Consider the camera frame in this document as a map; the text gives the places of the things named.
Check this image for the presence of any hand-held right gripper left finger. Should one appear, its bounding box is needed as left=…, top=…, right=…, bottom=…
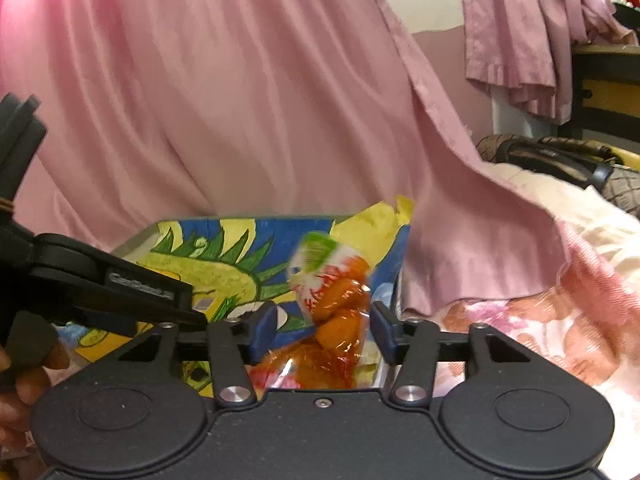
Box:
left=116, top=301, right=279, bottom=408

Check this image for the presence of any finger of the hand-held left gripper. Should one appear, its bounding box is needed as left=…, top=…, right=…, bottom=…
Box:
left=127, top=306, right=209, bottom=334

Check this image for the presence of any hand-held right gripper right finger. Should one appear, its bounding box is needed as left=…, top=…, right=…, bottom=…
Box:
left=372, top=301, right=532, bottom=408

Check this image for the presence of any orange snack packet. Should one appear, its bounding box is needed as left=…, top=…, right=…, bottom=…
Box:
left=247, top=230, right=388, bottom=391

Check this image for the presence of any grey box with colourful lining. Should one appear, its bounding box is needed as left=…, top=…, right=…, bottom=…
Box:
left=55, top=195, right=416, bottom=395

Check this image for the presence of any person's left hand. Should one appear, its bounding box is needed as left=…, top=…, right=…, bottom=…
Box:
left=0, top=342, right=71, bottom=468

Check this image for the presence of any pink floral blanket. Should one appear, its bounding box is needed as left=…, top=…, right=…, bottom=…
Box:
left=402, top=162, right=640, bottom=480

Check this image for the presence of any pink satin curtain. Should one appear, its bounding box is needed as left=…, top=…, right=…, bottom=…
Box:
left=0, top=0, right=571, bottom=313

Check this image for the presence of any brown woven bag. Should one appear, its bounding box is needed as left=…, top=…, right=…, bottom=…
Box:
left=474, top=132, right=640, bottom=211

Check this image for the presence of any pink hanging cloth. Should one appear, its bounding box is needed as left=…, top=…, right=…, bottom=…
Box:
left=457, top=0, right=638, bottom=126

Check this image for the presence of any black and yellow furniture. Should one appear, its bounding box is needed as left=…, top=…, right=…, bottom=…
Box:
left=570, top=42, right=640, bottom=133

